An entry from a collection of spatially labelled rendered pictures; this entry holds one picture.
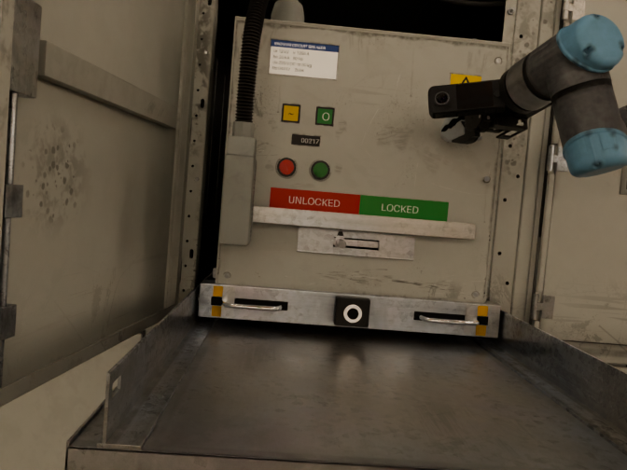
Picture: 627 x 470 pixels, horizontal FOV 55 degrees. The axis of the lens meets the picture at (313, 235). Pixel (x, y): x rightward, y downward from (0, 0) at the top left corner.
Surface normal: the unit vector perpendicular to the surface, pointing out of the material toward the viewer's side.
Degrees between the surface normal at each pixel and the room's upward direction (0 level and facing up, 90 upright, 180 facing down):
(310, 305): 90
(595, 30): 75
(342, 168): 90
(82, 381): 90
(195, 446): 0
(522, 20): 90
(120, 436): 0
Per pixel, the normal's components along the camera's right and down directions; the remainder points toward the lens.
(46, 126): 0.99, 0.09
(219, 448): 0.08, -1.00
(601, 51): 0.32, -0.19
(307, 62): 0.05, 0.06
